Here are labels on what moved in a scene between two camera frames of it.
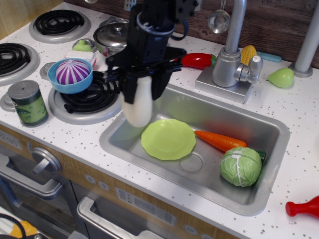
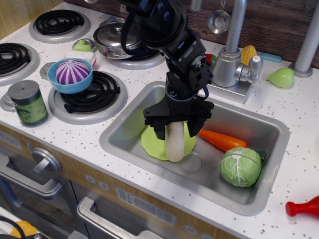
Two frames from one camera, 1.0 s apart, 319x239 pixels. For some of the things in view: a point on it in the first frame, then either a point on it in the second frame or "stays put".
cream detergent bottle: [139, 114] → [174, 140]
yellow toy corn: [246, 53] stays put
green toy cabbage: [241, 167] stays put
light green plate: [168, 139] stays put
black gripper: [148, 54] → [180, 105]
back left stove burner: [57, 26] stays put
